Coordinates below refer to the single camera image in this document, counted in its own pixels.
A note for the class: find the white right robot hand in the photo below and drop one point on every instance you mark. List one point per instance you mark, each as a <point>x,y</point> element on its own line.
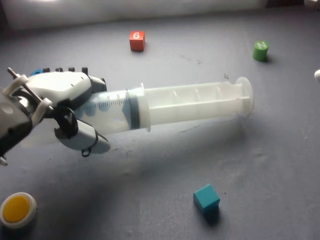
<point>317,74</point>

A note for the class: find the white backdrop sheet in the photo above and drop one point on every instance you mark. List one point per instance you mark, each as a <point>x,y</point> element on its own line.
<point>150,10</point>

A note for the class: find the green cylinder block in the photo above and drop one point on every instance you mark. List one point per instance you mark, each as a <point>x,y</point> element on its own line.
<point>260,51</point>

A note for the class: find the blue flat block with holes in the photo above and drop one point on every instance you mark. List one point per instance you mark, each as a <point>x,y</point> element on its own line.
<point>36,72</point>

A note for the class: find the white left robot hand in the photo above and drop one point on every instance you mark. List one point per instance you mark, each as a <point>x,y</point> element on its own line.
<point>62,83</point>

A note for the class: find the teal cube block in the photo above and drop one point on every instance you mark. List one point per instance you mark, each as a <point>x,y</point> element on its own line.
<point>206,200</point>

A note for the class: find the orange number cube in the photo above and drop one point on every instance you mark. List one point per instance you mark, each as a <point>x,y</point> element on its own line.
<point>137,41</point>

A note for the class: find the grey table cloth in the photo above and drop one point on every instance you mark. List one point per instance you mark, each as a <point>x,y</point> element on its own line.
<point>175,170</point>

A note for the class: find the yellow and white round button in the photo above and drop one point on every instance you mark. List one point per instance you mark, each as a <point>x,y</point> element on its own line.
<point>17,210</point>

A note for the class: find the large clear plastic syringe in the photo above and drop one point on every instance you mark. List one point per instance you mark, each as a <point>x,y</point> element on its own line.
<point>190,105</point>

